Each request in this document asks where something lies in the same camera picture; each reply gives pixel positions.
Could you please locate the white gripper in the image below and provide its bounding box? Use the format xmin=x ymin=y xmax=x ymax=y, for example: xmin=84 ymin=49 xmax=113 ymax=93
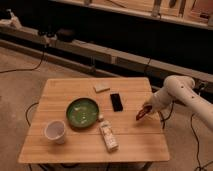
xmin=142 ymin=99 xmax=156 ymax=114

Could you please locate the red pepper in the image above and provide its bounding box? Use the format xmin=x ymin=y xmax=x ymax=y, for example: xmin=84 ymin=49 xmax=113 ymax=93
xmin=136 ymin=106 xmax=152 ymax=120

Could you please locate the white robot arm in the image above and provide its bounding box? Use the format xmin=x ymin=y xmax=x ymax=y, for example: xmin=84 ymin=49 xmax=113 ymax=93
xmin=142 ymin=75 xmax=213 ymax=131

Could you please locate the white sponge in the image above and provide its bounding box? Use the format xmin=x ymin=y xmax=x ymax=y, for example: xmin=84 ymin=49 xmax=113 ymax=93
xmin=94 ymin=84 xmax=110 ymax=93

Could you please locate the black phone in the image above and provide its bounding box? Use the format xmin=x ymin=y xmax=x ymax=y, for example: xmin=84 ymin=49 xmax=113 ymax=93
xmin=110 ymin=93 xmax=123 ymax=112

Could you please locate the green plate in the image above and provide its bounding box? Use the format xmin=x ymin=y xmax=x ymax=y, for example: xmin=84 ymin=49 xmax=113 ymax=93
xmin=66 ymin=98 xmax=99 ymax=129

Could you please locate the wooden table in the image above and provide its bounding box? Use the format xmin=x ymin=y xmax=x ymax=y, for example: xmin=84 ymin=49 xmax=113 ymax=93
xmin=18 ymin=77 xmax=170 ymax=163

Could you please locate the white plastic cup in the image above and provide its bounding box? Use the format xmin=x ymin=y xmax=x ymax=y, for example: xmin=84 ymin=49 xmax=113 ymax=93
xmin=44 ymin=120 xmax=66 ymax=144

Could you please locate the black box on ledge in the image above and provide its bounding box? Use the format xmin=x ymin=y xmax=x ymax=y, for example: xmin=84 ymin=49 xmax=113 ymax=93
xmin=56 ymin=29 xmax=75 ymax=42

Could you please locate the white cloth on ledge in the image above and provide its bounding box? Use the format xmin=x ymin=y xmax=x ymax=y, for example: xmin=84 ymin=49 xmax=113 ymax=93
xmin=0 ymin=9 xmax=22 ymax=29

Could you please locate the black cable right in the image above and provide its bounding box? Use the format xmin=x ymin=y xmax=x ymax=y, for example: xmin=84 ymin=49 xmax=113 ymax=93
xmin=190 ymin=113 xmax=213 ymax=171

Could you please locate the black floor cable left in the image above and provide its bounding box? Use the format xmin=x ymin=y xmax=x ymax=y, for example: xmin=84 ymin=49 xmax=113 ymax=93
xmin=0 ymin=46 xmax=47 ymax=75

